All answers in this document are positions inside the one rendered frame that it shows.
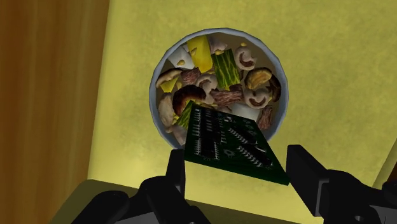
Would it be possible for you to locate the grey-blue bowl of mixed food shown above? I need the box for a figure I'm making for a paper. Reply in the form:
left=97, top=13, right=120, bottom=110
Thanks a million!
left=148, top=27, right=289, bottom=150

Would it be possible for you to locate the yellow table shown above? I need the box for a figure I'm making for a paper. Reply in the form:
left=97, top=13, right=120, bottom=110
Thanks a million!
left=49, top=0, right=397, bottom=224

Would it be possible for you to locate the green circuit board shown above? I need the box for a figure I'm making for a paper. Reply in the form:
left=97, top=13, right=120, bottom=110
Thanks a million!
left=183, top=102, right=291, bottom=186

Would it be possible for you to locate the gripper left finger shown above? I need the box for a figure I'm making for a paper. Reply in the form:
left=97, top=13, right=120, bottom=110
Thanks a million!
left=71, top=148, right=212, bottom=224

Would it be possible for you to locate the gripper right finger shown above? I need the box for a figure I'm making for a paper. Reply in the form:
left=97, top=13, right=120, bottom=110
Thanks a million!
left=286, top=144, right=397, bottom=224

